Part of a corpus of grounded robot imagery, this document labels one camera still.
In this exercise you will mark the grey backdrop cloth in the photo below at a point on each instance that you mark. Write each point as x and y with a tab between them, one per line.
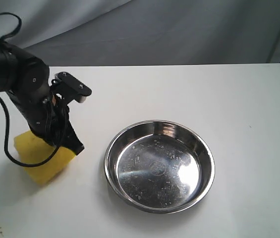
145	32

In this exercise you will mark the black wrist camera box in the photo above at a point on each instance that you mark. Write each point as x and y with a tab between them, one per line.
70	88

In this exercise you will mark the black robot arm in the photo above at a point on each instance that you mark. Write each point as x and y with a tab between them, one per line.
25	79

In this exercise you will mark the yellow sponge block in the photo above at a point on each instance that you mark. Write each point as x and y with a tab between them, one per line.
32	150

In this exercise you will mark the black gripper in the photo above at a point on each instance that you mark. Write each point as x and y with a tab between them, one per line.
47	117

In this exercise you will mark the round stainless steel dish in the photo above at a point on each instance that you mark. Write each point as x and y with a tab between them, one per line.
159	166

